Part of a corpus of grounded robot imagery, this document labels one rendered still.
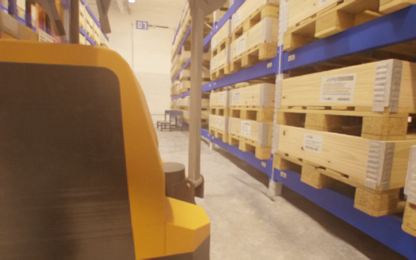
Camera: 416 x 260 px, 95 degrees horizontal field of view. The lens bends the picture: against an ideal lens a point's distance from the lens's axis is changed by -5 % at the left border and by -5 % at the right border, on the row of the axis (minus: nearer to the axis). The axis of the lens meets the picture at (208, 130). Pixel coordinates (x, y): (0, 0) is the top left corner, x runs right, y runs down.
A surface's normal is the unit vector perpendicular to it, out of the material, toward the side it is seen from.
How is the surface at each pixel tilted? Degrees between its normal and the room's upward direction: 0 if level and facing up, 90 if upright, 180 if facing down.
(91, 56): 90
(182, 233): 90
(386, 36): 90
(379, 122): 90
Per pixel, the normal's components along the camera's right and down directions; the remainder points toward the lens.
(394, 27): -0.96, 0.00
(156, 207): 0.27, 0.11
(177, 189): -0.46, 0.09
